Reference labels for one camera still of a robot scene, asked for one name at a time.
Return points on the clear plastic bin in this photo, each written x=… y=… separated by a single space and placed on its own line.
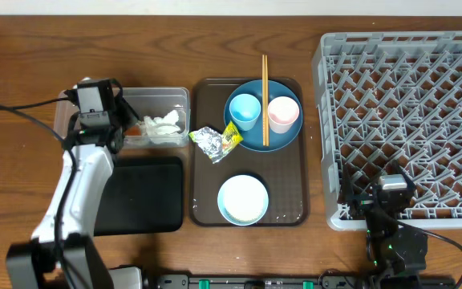
x=151 y=102

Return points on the light blue white bowl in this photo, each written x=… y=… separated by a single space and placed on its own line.
x=243 y=200

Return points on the grey dishwasher rack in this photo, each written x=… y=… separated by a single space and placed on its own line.
x=392 y=96

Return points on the black tray bin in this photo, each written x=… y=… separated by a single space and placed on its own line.
x=142 y=196

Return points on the dark blue plate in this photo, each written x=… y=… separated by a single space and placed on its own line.
x=252 y=139

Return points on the yellow foil snack wrapper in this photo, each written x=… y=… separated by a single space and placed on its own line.
x=216 y=145

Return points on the brown serving tray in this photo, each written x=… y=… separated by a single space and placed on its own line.
x=282 y=170

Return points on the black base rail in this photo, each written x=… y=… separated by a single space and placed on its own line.
x=324 y=281

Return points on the white tissue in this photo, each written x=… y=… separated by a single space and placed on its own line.
x=160 y=126

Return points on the orange carrot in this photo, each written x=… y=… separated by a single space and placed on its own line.
x=134 y=131

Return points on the light blue cup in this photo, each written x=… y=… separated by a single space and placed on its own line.
x=244 y=110

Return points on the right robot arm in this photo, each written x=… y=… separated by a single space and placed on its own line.
x=398 y=251

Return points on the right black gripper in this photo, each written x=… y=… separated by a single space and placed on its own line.
x=347 y=194

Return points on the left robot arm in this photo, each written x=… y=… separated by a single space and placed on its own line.
x=63 y=239

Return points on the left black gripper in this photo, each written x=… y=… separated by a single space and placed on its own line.
x=127 y=111

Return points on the pink white cup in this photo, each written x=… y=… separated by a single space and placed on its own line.
x=283 y=111

